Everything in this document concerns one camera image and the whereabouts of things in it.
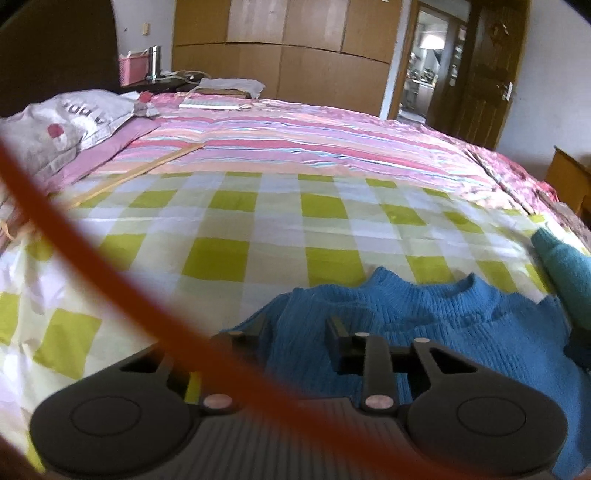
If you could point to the pink box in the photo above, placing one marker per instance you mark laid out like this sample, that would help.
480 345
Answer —
134 69

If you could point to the wooden wardrobe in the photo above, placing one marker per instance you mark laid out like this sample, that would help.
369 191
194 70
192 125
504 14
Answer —
314 55

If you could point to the pink striped blanket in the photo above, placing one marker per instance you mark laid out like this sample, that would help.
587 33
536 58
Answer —
300 134

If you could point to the flat white book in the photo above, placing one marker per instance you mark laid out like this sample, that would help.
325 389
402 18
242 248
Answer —
207 105

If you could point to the pink floral quilt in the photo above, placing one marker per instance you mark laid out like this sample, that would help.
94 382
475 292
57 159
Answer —
521 175

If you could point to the green checkered bed sheet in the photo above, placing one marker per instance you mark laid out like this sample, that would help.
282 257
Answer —
277 240

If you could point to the grey pillow with pink dots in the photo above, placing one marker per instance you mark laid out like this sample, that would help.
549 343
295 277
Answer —
69 124

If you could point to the steel bottle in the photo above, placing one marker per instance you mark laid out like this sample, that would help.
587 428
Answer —
154 62

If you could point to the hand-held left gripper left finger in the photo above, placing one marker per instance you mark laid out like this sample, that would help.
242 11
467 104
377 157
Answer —
240 336

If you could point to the folded teal fleece garment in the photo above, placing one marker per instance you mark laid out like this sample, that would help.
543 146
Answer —
572 277

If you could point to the wooden cabinet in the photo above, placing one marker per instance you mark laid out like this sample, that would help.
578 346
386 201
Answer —
565 175

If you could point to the dark wooden headboard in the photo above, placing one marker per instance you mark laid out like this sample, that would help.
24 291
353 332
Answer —
55 55

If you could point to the white cloth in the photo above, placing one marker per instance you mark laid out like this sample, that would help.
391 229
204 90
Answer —
231 85

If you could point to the dark wooden door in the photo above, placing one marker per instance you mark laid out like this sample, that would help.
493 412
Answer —
485 92

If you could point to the long wooden stick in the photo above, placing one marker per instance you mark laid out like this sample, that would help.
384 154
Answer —
152 164

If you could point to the blue knit sweater yellow stripes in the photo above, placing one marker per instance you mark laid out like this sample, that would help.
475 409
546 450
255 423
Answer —
438 314

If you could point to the dark nightstand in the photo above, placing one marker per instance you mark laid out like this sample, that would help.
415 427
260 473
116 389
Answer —
152 86

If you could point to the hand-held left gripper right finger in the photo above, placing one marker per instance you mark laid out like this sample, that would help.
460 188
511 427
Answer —
339 346

